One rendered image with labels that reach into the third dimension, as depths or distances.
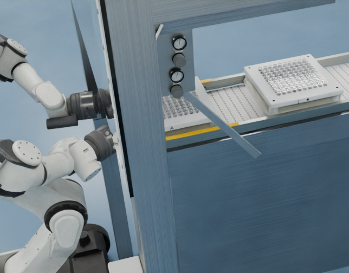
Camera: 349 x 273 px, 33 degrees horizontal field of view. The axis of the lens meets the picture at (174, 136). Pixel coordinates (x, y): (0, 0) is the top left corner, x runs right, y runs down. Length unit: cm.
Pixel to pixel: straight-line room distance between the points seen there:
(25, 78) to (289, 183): 96
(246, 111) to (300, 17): 257
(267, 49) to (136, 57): 323
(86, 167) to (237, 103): 59
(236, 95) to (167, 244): 105
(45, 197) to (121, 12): 123
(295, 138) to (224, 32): 238
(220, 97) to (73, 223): 64
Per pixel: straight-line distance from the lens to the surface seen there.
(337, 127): 197
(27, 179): 145
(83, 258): 237
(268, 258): 233
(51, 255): 210
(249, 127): 181
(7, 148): 142
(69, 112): 186
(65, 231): 197
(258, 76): 196
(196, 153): 181
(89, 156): 165
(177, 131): 179
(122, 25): 77
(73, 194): 197
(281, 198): 213
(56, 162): 153
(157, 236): 100
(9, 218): 291
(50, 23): 463
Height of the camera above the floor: 192
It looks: 37 degrees down
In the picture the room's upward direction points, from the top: 5 degrees counter-clockwise
